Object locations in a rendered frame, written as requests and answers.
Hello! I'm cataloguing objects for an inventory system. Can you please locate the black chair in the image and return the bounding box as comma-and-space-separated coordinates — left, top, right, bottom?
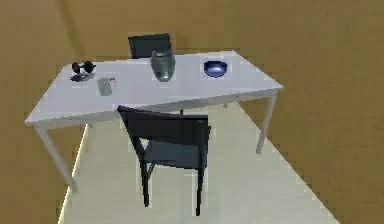
116, 104, 212, 217
127, 32, 172, 60

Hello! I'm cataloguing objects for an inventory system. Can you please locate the grey metal vase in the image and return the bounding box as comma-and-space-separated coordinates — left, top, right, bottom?
149, 49, 177, 82

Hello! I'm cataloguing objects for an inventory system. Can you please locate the white table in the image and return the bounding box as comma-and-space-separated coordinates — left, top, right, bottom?
24, 50, 285, 194

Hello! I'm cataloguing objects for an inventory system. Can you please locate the black dumbbell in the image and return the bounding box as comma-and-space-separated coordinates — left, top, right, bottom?
71, 60, 97, 75

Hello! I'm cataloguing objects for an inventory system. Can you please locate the blue bowl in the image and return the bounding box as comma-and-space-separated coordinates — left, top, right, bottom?
203, 60, 229, 79

